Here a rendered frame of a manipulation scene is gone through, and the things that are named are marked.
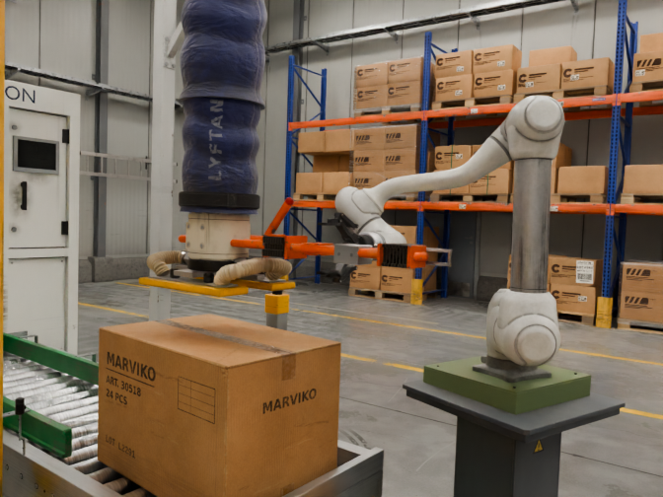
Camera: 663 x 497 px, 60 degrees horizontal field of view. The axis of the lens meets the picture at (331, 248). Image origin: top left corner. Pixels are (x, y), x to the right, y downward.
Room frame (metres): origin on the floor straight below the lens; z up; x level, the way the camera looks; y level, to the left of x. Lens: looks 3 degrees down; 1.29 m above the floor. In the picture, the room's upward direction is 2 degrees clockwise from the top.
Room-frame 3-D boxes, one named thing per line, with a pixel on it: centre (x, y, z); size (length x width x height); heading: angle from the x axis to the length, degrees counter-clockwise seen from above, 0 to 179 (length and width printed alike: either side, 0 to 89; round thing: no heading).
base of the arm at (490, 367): (1.87, -0.58, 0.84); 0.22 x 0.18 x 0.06; 27
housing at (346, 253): (1.37, -0.05, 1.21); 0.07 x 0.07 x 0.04; 53
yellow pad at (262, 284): (1.73, 0.27, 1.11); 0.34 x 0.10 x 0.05; 53
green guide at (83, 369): (2.57, 1.09, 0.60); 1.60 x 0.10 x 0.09; 52
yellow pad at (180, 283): (1.57, 0.38, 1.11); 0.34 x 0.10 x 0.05; 53
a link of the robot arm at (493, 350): (1.84, -0.59, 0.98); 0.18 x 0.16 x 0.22; 174
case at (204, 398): (1.64, 0.32, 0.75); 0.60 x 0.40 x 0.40; 49
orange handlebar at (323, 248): (1.63, 0.09, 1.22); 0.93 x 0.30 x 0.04; 53
